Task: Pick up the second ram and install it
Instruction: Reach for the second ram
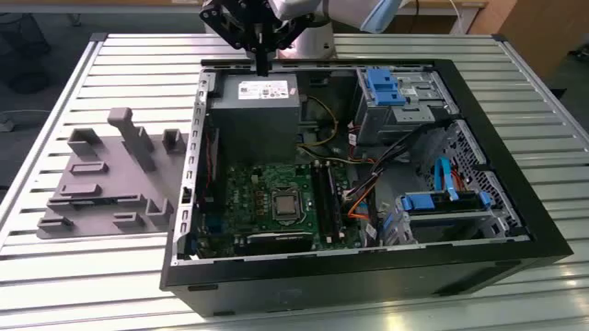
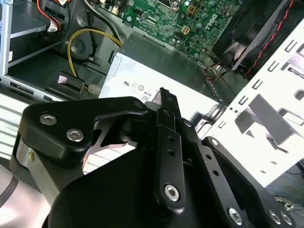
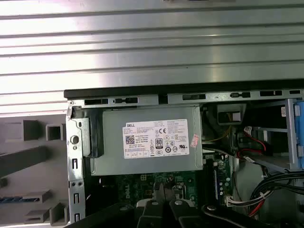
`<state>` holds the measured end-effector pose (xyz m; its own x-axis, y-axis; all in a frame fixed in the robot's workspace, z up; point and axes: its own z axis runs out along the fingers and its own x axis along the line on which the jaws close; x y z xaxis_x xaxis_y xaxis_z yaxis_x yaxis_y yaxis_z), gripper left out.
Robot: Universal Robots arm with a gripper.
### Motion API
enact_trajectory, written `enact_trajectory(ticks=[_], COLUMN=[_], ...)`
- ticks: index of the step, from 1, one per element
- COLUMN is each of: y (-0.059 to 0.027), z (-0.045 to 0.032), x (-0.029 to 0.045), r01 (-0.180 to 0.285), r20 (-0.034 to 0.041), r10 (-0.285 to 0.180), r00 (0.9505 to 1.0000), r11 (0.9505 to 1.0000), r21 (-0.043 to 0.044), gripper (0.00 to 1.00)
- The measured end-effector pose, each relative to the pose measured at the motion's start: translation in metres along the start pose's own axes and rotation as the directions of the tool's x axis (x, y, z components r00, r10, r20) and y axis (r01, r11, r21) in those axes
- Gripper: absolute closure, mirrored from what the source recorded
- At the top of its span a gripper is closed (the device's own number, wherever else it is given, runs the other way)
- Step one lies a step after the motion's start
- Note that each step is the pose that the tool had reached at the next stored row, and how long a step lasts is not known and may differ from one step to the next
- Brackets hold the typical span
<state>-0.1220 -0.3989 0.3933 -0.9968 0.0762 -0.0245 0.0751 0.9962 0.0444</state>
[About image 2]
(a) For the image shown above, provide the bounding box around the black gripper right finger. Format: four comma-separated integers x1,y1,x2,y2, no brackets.
170,94,297,228

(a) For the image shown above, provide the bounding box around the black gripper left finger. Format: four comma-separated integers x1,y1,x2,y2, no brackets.
10,87,186,209

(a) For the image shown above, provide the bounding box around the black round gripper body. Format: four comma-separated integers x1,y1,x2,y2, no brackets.
47,144,230,228

